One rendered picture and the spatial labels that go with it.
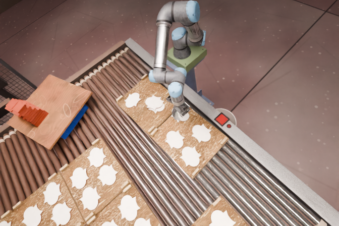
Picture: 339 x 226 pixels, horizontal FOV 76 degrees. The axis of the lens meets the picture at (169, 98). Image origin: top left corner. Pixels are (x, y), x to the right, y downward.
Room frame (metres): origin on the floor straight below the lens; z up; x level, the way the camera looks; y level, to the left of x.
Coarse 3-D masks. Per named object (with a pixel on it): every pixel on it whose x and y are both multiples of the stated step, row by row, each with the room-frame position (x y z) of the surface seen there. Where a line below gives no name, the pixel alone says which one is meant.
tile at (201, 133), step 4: (196, 128) 0.57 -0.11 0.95; (200, 128) 0.56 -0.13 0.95; (204, 128) 0.55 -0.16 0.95; (196, 132) 0.54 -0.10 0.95; (200, 132) 0.53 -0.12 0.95; (204, 132) 0.52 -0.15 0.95; (208, 132) 0.51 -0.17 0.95; (192, 136) 0.52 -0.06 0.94; (196, 136) 0.51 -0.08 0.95; (200, 136) 0.50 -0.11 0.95; (204, 136) 0.49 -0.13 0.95; (208, 136) 0.49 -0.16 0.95; (200, 140) 0.48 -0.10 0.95; (204, 140) 0.47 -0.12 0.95; (208, 140) 0.46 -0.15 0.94
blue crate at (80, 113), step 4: (84, 104) 1.06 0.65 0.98; (84, 108) 1.04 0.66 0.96; (80, 112) 1.01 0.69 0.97; (84, 112) 1.02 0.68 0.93; (76, 116) 0.98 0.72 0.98; (80, 116) 0.99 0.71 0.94; (76, 120) 0.96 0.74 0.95; (72, 124) 0.93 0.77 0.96; (76, 124) 0.95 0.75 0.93; (68, 128) 0.91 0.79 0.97; (72, 128) 0.92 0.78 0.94; (64, 132) 0.88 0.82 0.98; (68, 132) 0.89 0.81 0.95; (64, 136) 0.86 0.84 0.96
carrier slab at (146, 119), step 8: (144, 80) 1.12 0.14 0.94; (136, 88) 1.07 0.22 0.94; (144, 88) 1.04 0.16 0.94; (152, 88) 1.02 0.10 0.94; (160, 88) 0.99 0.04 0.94; (128, 96) 1.02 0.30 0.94; (144, 96) 0.97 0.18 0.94; (160, 96) 0.92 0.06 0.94; (120, 104) 0.97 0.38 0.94; (144, 104) 0.90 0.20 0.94; (168, 104) 0.83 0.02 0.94; (128, 112) 0.88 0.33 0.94; (136, 112) 0.85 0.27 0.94; (144, 112) 0.83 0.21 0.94; (152, 112) 0.81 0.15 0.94; (160, 112) 0.78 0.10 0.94; (168, 112) 0.76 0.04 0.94; (136, 120) 0.79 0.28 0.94; (144, 120) 0.77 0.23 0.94; (152, 120) 0.75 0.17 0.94; (160, 120) 0.72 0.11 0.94; (144, 128) 0.71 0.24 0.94
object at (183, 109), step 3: (174, 105) 0.68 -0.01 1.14; (180, 105) 0.63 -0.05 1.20; (183, 105) 0.63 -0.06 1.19; (186, 105) 0.65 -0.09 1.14; (174, 108) 0.67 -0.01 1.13; (177, 108) 0.65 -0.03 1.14; (180, 108) 0.64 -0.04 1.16; (183, 108) 0.64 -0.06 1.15; (186, 108) 0.63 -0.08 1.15; (189, 108) 0.64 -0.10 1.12; (180, 111) 0.63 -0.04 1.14; (183, 111) 0.62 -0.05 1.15; (186, 111) 0.62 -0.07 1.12; (183, 114) 0.62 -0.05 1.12
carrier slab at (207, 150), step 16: (192, 112) 0.69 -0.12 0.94; (160, 128) 0.66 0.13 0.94; (176, 128) 0.62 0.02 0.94; (192, 128) 0.58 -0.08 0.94; (208, 128) 0.54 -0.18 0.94; (160, 144) 0.55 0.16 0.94; (192, 144) 0.47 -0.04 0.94; (208, 144) 0.44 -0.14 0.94; (176, 160) 0.41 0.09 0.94; (208, 160) 0.34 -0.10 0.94; (192, 176) 0.28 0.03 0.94
